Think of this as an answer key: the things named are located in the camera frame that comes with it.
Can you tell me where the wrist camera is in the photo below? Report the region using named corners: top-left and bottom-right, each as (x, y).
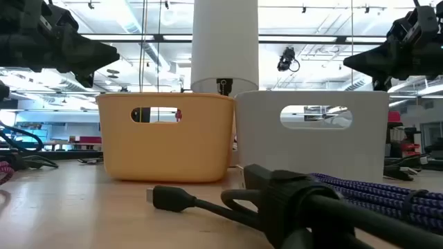
top-left (30, 0), bottom-right (81, 34)
top-left (386, 0), bottom-right (440, 45)

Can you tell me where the yellow plastic bin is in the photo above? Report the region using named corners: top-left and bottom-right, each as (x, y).
top-left (96, 92), bottom-right (236, 183)

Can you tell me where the thick black cable with strap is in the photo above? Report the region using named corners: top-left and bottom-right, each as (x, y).
top-left (145, 163), bottom-right (443, 249)

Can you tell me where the black aluminium table frame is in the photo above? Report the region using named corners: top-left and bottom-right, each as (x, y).
top-left (0, 149), bottom-right (443, 171)

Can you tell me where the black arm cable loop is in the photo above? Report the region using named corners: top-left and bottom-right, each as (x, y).
top-left (0, 120), bottom-right (45, 153)

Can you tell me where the black overhead camera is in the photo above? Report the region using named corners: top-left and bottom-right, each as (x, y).
top-left (276, 46), bottom-right (300, 73)

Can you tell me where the dark cable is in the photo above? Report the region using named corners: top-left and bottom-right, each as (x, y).
top-left (10, 154), bottom-right (60, 171)

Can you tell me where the purple braided cable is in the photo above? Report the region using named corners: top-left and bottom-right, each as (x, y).
top-left (309, 172), bottom-right (443, 236)

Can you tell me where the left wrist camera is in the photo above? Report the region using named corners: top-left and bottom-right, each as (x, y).
top-left (30, 0), bottom-right (81, 34)

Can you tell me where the thin hanging cable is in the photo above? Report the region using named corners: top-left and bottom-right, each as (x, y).
top-left (350, 0), bottom-right (354, 91)

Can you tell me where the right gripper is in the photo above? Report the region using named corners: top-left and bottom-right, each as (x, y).
top-left (343, 38), bottom-right (430, 91)

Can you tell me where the black lamp socket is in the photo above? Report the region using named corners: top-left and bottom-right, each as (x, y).
top-left (216, 77), bottom-right (233, 97)

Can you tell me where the white plastic bin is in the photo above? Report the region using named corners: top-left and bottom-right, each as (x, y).
top-left (234, 90), bottom-right (390, 184)

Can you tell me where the pink braided cable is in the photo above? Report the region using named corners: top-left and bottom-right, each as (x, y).
top-left (0, 160), bottom-right (15, 186)

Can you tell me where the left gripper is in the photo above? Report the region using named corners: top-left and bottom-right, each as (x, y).
top-left (34, 31), bottom-right (121, 88)

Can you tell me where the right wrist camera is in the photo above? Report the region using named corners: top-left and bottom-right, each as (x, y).
top-left (386, 0), bottom-right (440, 45)

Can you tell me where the black hanging cable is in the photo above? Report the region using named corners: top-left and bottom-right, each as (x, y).
top-left (139, 0), bottom-right (149, 93)
top-left (156, 0), bottom-right (162, 93)

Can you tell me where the white cylindrical lamp shade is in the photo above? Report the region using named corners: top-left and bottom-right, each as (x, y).
top-left (190, 0), bottom-right (260, 97)

